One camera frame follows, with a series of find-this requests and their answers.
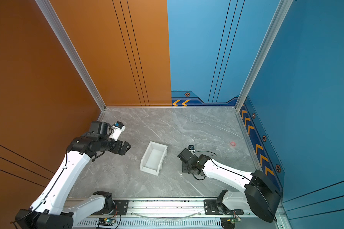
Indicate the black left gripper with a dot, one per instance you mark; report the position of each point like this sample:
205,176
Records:
118,150

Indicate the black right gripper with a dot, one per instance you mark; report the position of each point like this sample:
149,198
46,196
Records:
183,169

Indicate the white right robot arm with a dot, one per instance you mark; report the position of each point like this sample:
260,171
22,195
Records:
254,191

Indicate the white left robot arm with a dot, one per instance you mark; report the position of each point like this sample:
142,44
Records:
48,211

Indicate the white plastic bin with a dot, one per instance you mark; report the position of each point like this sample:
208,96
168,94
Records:
153,158

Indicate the green circuit board right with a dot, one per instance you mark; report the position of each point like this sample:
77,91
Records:
230,223

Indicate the green circuit board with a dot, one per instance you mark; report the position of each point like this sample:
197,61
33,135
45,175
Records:
109,222
230,223

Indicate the green circuit board left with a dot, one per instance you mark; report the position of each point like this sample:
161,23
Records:
109,222

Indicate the small right wrist camera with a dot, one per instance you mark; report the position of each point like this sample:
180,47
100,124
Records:
191,148

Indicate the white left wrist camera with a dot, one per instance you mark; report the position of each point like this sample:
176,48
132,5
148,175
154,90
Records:
116,129

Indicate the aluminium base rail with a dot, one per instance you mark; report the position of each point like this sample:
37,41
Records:
177,213

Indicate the aluminium corner post left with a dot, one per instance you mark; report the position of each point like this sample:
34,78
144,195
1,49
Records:
53,20

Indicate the aluminium corner post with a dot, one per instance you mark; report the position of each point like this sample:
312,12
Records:
53,20
272,31

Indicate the aluminium corner post right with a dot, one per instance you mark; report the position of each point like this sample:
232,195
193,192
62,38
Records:
272,31

